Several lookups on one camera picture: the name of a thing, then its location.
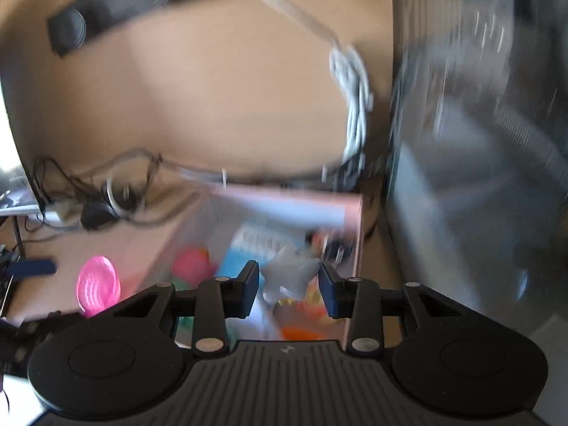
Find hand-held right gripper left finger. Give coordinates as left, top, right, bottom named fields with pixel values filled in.
left=112, top=260, right=261, bottom=356

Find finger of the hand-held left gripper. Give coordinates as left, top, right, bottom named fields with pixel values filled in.
left=8, top=256, right=59, bottom=279
left=4, top=310, right=86, bottom=343

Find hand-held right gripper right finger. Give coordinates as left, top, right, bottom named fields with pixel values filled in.
left=319, top=261, right=468, bottom=357

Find pale grey star-shaped object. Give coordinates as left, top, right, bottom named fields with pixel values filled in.
left=263, top=245, right=322, bottom=308

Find blue white wet wipes pack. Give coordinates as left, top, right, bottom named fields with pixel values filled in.
left=221, top=224, right=312, bottom=277

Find orange plastic toy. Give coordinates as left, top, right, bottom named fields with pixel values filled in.
left=281, top=325, right=326, bottom=343

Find yellow pink toy camera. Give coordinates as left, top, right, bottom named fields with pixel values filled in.
left=172, top=247, right=219, bottom=283

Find pink cardboard box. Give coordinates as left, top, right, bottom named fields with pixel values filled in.
left=171, top=185, right=365, bottom=352

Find white power strip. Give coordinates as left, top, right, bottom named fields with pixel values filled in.
left=39, top=203, right=68, bottom=226

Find pink plastic basket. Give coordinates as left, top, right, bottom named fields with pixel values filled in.
left=77, top=255, right=121, bottom=319

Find teal plastic toy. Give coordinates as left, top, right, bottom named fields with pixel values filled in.
left=174, top=280, right=198, bottom=348

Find black power adapter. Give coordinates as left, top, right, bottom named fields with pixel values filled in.
left=81, top=201, right=113, bottom=230

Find black curved monitor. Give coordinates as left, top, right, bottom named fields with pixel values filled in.
left=0, top=71, right=48, bottom=253

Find computer case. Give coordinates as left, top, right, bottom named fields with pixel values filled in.
left=385, top=0, right=568, bottom=321

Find black cables under monitor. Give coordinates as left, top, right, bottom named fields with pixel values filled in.
left=34, top=148, right=202, bottom=232

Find bundled white cable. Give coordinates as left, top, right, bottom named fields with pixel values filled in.
left=234, top=0, right=374, bottom=166

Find black wall-mounted bar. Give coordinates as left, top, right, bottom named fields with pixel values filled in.
left=46, top=0, right=383, bottom=58

